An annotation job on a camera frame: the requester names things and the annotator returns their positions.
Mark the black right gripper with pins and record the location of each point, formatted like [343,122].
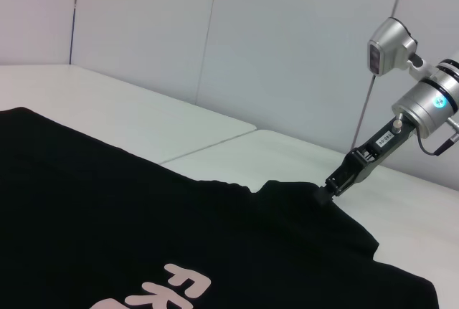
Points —
[376,151]

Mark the black t-shirt with FREE print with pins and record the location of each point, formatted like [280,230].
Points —
[107,198]

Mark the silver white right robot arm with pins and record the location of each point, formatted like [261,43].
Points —
[426,108]

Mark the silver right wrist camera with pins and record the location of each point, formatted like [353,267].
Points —
[387,43]

